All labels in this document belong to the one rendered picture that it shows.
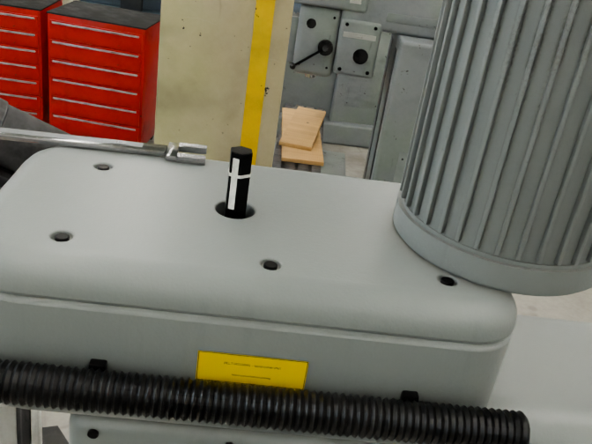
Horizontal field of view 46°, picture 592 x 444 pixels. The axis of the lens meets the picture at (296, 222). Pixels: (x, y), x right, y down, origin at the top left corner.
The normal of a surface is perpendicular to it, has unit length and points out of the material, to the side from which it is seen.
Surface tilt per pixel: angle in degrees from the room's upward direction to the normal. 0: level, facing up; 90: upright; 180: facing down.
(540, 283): 90
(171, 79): 90
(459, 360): 90
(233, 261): 0
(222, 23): 90
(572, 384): 0
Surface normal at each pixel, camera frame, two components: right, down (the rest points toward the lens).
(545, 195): -0.13, 0.44
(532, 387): 0.14, -0.88
